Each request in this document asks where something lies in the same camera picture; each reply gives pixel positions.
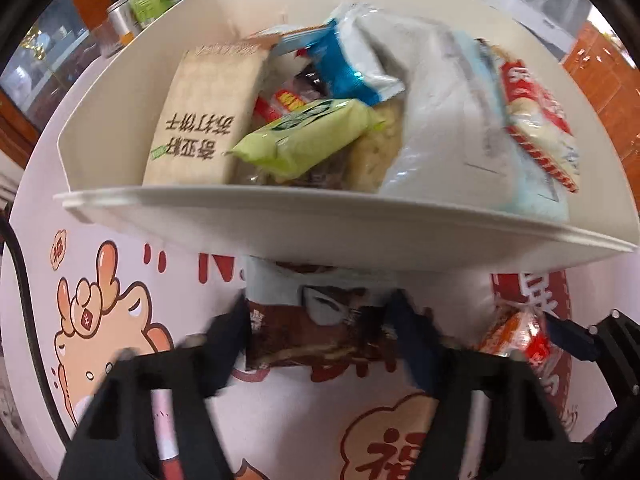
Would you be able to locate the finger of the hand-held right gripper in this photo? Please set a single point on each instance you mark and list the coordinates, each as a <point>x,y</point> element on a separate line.
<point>570,337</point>

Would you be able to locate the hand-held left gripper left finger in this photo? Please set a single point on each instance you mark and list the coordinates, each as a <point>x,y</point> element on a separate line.
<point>232,332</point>

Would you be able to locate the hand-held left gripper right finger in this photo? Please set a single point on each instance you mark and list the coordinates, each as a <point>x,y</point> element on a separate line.
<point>412,332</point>

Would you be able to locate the white orange snack packet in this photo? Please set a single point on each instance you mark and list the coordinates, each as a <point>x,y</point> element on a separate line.
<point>522,342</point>

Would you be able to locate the brown cake packet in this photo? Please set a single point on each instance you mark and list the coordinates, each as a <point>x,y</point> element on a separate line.
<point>300,332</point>

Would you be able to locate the white plastic bin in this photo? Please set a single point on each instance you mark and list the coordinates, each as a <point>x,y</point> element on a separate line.
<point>310,225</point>

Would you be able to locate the yellow-green snack packet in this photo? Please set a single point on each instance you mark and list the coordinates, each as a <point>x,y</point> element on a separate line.
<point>305,136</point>

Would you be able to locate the pale blue snack packet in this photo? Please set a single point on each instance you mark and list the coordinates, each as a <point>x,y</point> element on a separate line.
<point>450,125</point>

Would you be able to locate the red snack packet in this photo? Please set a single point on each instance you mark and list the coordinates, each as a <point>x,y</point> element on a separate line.
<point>542,125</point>

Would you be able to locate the beige cracker packet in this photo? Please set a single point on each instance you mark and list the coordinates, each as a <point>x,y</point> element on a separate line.
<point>205,120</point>

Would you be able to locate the blue white snack packet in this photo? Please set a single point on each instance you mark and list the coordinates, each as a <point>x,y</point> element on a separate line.
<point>345,67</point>

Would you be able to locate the pink printed tablecloth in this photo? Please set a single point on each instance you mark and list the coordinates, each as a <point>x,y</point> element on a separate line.
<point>125,320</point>

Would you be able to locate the clear cookie packet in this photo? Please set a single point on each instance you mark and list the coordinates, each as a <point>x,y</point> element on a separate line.
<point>300,177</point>

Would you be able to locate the pale cracker packet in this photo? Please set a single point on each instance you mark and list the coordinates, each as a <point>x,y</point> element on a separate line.
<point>371,162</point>

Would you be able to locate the orange wooden cabinets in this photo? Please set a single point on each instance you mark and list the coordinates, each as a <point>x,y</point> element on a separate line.
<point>607,85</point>

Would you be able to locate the wooden glass-door cabinet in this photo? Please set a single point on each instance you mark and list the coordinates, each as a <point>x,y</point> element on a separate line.
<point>45,60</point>

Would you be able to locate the green-label bottle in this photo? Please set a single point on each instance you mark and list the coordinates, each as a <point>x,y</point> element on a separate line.
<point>150,2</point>

